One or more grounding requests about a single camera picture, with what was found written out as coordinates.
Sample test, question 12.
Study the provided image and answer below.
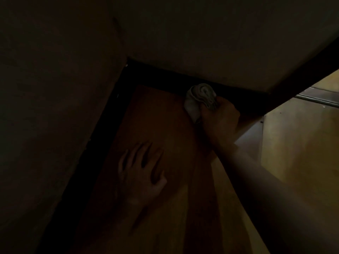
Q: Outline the person's left hand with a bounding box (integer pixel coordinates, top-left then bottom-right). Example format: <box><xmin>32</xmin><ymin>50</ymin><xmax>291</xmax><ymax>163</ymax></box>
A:
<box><xmin>117</xmin><ymin>141</ymin><xmax>168</xmax><ymax>207</ymax></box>

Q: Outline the person's right hand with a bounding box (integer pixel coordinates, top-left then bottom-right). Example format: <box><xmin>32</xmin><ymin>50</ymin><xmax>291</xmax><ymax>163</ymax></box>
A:
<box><xmin>198</xmin><ymin>96</ymin><xmax>241</xmax><ymax>154</ymax></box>

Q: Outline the grey cleaning cloth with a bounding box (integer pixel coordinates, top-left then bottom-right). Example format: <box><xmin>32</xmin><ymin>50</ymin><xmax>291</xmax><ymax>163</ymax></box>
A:
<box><xmin>183</xmin><ymin>83</ymin><xmax>219</xmax><ymax>125</ymax></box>

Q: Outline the black baseboard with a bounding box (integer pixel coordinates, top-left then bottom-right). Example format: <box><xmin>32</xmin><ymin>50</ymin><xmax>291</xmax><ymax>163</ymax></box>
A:
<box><xmin>126</xmin><ymin>59</ymin><xmax>268</xmax><ymax>117</ymax></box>
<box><xmin>34</xmin><ymin>59</ymin><xmax>136</xmax><ymax>254</ymax></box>

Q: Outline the person's right forearm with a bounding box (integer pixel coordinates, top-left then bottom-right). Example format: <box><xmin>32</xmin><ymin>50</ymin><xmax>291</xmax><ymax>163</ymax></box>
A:
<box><xmin>217</xmin><ymin>144</ymin><xmax>339</xmax><ymax>254</ymax></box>

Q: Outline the metal door threshold strip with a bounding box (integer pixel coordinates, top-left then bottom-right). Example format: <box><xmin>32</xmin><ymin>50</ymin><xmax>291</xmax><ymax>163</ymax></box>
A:
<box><xmin>295</xmin><ymin>86</ymin><xmax>339</xmax><ymax>109</ymax></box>

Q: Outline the wooden door frame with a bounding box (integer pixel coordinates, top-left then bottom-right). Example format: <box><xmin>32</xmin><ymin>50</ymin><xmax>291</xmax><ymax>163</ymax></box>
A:
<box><xmin>264</xmin><ymin>36</ymin><xmax>339</xmax><ymax>115</ymax></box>

